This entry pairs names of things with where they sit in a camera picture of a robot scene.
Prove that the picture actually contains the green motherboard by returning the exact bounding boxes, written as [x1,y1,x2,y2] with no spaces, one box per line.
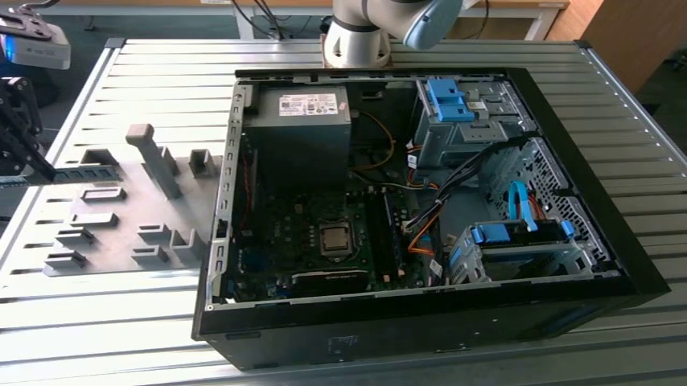
[229,184,447,302]

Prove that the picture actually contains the black mesh wastebasket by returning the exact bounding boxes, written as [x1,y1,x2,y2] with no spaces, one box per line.
[25,68,61,109]

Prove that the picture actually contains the grey parts rack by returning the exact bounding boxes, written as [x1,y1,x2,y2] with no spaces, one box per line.
[41,123,224,278]

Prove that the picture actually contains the blue plastic drive rails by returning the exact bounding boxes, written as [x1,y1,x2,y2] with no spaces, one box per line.
[427,78,478,124]

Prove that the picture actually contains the silver CPU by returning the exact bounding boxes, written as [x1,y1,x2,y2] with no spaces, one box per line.
[320,228,349,253]

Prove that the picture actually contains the low grey disk bay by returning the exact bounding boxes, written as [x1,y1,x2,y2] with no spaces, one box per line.
[448,223,595,283]

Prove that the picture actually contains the blue flat data cable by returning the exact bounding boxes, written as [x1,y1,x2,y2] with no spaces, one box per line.
[507,180,539,233]

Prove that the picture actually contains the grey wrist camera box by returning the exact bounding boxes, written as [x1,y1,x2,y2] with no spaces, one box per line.
[0,10,75,70]

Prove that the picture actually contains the black PC case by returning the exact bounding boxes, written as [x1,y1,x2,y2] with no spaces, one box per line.
[191,66,672,371]

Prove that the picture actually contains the metal socket cover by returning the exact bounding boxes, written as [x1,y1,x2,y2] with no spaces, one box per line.
[316,218,359,262]

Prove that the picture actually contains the black graphics card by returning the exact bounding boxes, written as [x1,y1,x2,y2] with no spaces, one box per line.
[292,269,371,298]

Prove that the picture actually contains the brown wooden cabinet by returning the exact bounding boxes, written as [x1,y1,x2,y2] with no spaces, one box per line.
[547,0,687,96]

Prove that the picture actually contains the black hard disk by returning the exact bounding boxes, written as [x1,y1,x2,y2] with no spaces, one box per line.
[507,224,564,244]

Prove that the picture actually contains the tall grey drive cage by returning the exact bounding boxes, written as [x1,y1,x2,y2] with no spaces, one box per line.
[413,76,539,170]

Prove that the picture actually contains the thick black cable bundle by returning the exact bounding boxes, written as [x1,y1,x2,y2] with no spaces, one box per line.
[400,136,536,257]

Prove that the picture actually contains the grey power supply unit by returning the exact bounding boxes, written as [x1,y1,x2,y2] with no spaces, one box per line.
[241,83,355,194]

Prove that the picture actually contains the blue disk carrier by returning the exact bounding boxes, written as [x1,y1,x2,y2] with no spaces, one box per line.
[470,222,575,247]

